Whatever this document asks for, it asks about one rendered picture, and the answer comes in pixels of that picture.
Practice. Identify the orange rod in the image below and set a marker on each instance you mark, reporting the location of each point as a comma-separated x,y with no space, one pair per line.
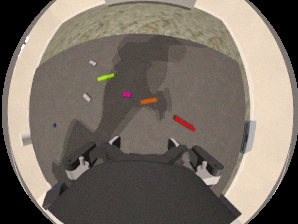
148,101

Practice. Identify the lime green rod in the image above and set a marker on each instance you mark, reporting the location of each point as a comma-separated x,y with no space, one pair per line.
106,77

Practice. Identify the small magenta block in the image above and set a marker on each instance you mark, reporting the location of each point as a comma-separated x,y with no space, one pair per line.
127,94

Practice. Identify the dark red rod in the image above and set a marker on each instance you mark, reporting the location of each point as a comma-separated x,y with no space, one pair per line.
184,123

